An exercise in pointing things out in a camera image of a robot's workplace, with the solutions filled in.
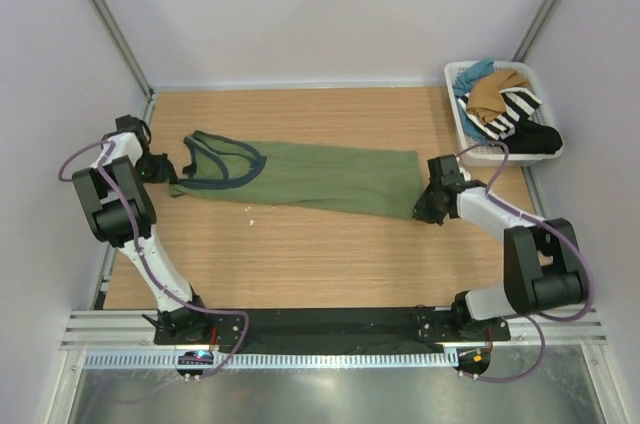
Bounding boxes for green tank top blue trim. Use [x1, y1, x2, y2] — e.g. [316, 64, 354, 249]
[169, 131, 424, 220]

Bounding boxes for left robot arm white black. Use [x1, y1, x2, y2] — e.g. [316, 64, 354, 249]
[58, 115, 212, 345]

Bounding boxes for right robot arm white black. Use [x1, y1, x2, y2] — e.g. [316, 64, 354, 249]
[413, 155, 591, 340]

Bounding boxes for tan tank top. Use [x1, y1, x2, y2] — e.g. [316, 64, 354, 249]
[466, 69, 529, 124]

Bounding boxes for black white striped tank top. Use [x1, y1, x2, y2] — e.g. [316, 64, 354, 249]
[457, 87, 541, 140]

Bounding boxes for white plastic laundry basket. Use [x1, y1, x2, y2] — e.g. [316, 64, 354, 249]
[443, 61, 561, 169]

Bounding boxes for small white paper scrap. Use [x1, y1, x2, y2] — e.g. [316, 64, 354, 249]
[244, 206, 255, 227]

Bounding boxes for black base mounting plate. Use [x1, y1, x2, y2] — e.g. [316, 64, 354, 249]
[144, 305, 511, 356]

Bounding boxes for white slotted cable duct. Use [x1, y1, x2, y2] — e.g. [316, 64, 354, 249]
[84, 349, 458, 370]

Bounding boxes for left aluminium corner post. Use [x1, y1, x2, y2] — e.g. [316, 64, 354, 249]
[89, 0, 154, 101]

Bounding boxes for aluminium corner post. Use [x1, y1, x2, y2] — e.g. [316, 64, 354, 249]
[512, 0, 595, 64]
[89, 0, 154, 101]

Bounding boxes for right aluminium corner post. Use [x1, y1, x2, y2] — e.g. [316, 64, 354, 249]
[512, 0, 595, 64]

